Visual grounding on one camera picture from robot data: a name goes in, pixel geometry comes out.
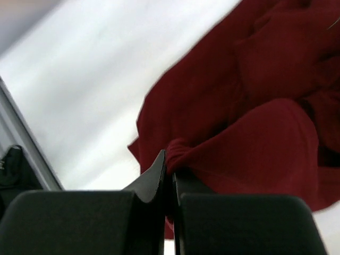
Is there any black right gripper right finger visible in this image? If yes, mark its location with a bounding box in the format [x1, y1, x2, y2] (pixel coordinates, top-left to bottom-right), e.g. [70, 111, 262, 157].
[173, 171, 327, 255]

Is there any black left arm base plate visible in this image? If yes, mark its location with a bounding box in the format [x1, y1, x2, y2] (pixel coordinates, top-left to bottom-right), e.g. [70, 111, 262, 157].
[1, 145, 43, 215]

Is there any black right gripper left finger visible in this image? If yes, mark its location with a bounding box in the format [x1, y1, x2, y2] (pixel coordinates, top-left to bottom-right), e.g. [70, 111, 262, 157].
[1, 151, 166, 254]

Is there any dark maroon t shirt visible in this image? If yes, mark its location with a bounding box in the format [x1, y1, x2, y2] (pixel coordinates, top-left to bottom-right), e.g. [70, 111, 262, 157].
[127, 0, 340, 240]

